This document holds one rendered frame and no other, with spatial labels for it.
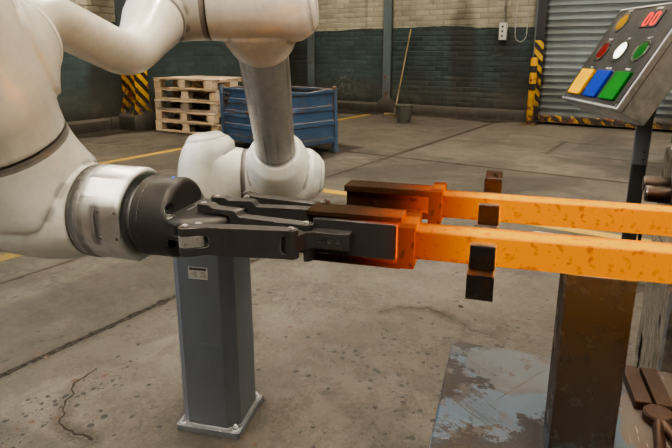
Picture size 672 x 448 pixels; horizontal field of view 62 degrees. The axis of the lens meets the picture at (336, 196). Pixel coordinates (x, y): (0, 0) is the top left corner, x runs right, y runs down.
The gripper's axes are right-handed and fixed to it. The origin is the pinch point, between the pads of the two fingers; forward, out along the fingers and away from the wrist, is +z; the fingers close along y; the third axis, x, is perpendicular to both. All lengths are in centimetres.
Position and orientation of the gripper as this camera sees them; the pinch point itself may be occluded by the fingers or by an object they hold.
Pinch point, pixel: (359, 232)
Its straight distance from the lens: 47.5
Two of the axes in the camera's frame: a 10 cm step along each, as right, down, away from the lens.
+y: -2.7, 2.4, -9.3
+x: 0.0, -9.7, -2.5
